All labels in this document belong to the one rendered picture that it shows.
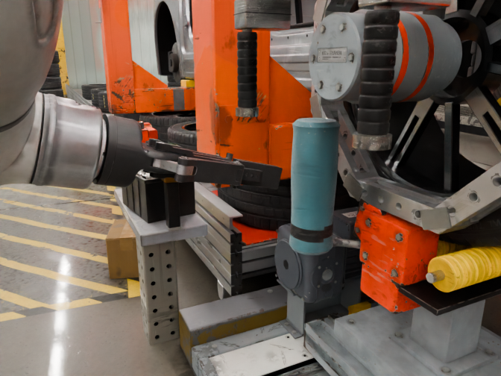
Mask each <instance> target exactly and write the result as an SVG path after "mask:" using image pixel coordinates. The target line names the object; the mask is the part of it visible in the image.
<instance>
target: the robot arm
mask: <svg viewBox="0 0 501 376"><path fill-rule="evenodd" d="M63 1H64V0H0V185H4V184H34V185H36V186H43V185H44V186H51V187H65V188H72V189H86V188H88V187H89V186H90V185H91V183H92V182H93V183H94V184H98V185H105V186H112V187H128V186H130V185H131V184H132V183H133V181H134V180H135V178H136V174H137V173H138V172H139V171H140V170H143V172H147V173H150V175H149V176H150V177H152V178H161V179H165V178H174V179H175V180H176V181H177V182H179V183H182V182H201V183H211V184H228V185H230V187H232V188H234V189H236V188H237V186H240V185H241V184H243V185H248V186H254V187H264V188H269V189H278V186H279V182H280V177H281V174H282V170H283V168H281V167H278V166H274V165H269V164H264V163H257V162H253V161H248V160H240V159H236V158H233V154H231V153H227V155H226V158H223V157H221V156H219V155H218V154H207V153H203V152H199V151H193V150H189V149H185V148H183V147H181V146H178V145H172V144H168V143H164V142H163V141H161V140H156V139H151V138H149V140H147V141H145V143H143V142H142V140H143V137H142V129H141V126H140V124H139V123H138V122H137V121H136V120H134V119H127V118H124V117H120V116H113V115H109V114H106V113H105V114H103V115H102V113H101V109H99V107H95V105H92V106H88V105H85V104H80V103H77V102H76V101H75V100H71V99H68V98H61V97H58V96H56V95H52V94H44V93H43V94H42V93H39V90H40V89H41V87H42V86H43V84H44V82H45V79H46V77H47V74H48V71H49V69H50V67H51V63H52V61H53V58H54V53H55V50H56V46H57V40H58V37H59V33H60V23H61V19H62V14H63ZM232 160H233V161H232Z"/></svg>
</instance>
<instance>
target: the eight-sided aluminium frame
mask: <svg viewBox="0 0 501 376"><path fill-rule="evenodd" d="M354 2H355V0H317V1H316V3H315V12H314V16H313V20H314V33H315V31H316V29H317V27H318V26H319V25H320V23H321V22H322V20H323V19H324V18H325V17H327V16H328V15H330V14H331V13H335V12H344V13H349V12H350V9H351V7H352V6H353V4H354ZM309 100H310V104H311V113H312V117H313V118H326V119H334V120H336V121H337V122H338V123H339V124H340V128H339V132H338V172H339V174H340V176H341V179H342V180H343V182H344V183H343V186H344V187H345V188H346V189H347V191H348V193H349V195H350V197H353V198H355V199H356V200H357V201H360V198H361V199H363V200H364V201H366V202H367V203H369V204H370V205H372V206H374V207H376V208H379V209H381V210H384V211H385V212H387V213H390V214H392V215H395V216H397V217H400V218H401V219H405V220H406V221H408V222H411V223H413V224H416V225H418V226H421V227H422V228H423V229H424V230H429V231H432V232H434V233H437V234H444V233H448V232H451V231H457V230H461V229H464V228H466V227H468V226H470V225H472V224H474V223H477V222H479V220H480V219H482V218H484V217H485V216H487V215H488V214H490V213H492V212H494V211H495V210H497V209H499V208H501V161H500V162H499V163H498V164H497V165H495V166H493V167H492V168H490V169H489V170H488V171H486V172H485V173H483V174H482V175H480V176H479V177H478V178H476V179H475V180H473V181H472V182H470V183H469V184H468V185H466V186H465V187H463V188H462V189H460V190H459V191H458V192H456V193H455V194H453V195H451V196H450V197H449V198H448V199H446V198H442V197H440V196H437V195H433V194H431V193H428V192H424V191H422V190H419V189H415V188H413V187H409V186H406V185H403V184H399V183H397V182H394V181H390V180H388V179H385V178H381V177H380V176H379V175H378V173H377V171H376V169H375V167H374V165H373V163H372V161H371V159H370V157H369V155H368V153H367V151H366V150H361V149H357V148H354V147H352V142H353V133H354V132H356V129H355V128H354V126H353V123H352V122H351V120H350V117H349V116H348V114H347V111H346V110H345V108H344V103H343V101H327V100H326V99H324V98H322V97H321V96H320V95H319V94H318V92H317V91H316V89H315V87H314V85H313V83H312V93H311V98H310V99H309Z"/></svg>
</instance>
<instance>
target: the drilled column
mask: <svg viewBox="0 0 501 376"><path fill-rule="evenodd" d="M136 249H137V258H138V267H139V285H140V295H141V303H142V320H143V330H144V332H145V335H146V337H147V340H148V343H149V345H155V344H158V343H161V342H166V341H169V340H172V339H176V338H179V337H180V326H179V313H178V312H179V304H178V291H177V264H176V250H175V241H173V242H165V243H160V244H156V245H148V246H144V247H142V246H141V245H140V244H139V241H138V239H137V238H136ZM173 331H175V332H174V334H173Z"/></svg>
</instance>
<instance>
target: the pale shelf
mask: <svg viewBox="0 0 501 376"><path fill-rule="evenodd" d="M114 196H115V199H116V201H117V203H118V205H119V206H120V208H121V210H122V212H123V214H124V215H125V218H126V220H127V221H128V223H129V225H130V227H131V228H132V230H133V232H134V234H135V236H136V238H137V239H138V241H139V244H140V245H141V246H142V247H144V246H148V245H156V244H160V243H165V242H173V241H178V240H182V239H189V238H194V237H199V236H206V235H207V234H208V231H207V224H206V223H205V222H204V221H203V220H202V219H201V218H200V217H199V216H198V215H197V214H196V213H194V214H190V215H186V216H181V217H180V226H181V229H177V230H173V231H169V230H168V229H167V227H166V220H162V221H158V222H152V223H147V222H146V221H144V220H143V219H142V218H140V217H139V216H138V215H137V214H135V213H134V212H133V211H132V210H131V209H130V208H128V207H127V206H126V205H124V204H123V199H122V189H115V190H114Z"/></svg>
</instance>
